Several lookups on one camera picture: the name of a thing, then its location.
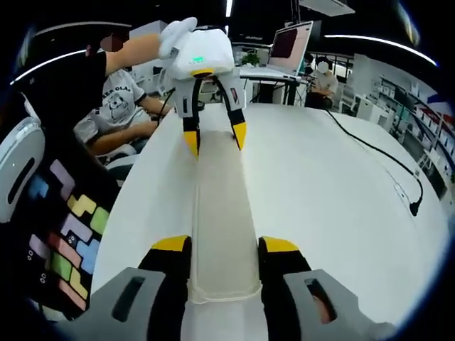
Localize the open laptop with pink screen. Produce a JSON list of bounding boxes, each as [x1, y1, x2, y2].
[[240, 20, 314, 81]]

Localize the person's left hand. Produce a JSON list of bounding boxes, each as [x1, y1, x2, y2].
[[158, 16, 198, 60]]

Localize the black cable with plug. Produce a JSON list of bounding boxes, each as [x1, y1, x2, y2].
[[326, 108, 424, 217]]

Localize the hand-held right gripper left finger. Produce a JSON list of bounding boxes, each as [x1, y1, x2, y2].
[[56, 234, 193, 341]]

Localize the shelves with white boxes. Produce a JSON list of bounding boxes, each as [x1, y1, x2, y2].
[[355, 67, 455, 200]]

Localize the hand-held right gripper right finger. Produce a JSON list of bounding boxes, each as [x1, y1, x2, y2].
[[257, 236, 395, 341]]

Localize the white worn device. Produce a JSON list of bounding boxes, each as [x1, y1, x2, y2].
[[0, 117, 46, 224]]

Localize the beige cutlery case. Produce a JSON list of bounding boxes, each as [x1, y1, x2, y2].
[[186, 129, 264, 306]]

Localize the small desk with black legs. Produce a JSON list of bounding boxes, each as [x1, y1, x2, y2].
[[240, 69, 310, 107]]

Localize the person's colourful block print clothing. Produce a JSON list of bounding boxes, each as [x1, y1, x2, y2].
[[24, 159, 111, 315]]

